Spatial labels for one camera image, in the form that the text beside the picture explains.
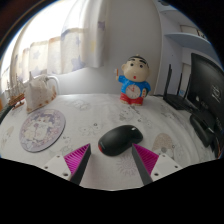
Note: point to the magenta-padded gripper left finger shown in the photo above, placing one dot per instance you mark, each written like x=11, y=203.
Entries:
x=76, y=159

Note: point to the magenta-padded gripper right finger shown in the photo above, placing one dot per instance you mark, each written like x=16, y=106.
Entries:
x=146, y=160

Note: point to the black computer mouse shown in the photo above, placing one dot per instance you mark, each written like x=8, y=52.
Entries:
x=117, y=140

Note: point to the round purple printed mouse pad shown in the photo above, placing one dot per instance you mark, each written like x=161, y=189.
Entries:
x=41, y=130

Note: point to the white printed tablecloth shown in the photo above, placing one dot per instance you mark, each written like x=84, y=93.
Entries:
x=100, y=113

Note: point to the black router with antennas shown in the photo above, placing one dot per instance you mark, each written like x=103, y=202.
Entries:
x=176, y=99

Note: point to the large white conch shell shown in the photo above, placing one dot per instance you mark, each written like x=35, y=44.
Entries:
x=38, y=95

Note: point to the cartoon boy figure clock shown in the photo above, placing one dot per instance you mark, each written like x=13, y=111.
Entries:
x=134, y=85

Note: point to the white radiator with pipe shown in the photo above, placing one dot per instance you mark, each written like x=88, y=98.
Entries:
x=55, y=80

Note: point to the dark keyboard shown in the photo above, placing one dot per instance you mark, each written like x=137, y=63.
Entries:
x=4, y=113

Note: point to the wooden model sailing ship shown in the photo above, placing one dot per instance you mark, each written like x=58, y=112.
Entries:
x=16, y=95

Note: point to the black computer monitor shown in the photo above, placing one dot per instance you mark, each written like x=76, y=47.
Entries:
x=208, y=90

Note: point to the white star-print curtain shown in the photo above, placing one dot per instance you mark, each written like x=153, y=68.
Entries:
x=73, y=50

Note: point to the white wall shelf unit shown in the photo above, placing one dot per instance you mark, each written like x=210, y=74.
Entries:
x=190, y=40

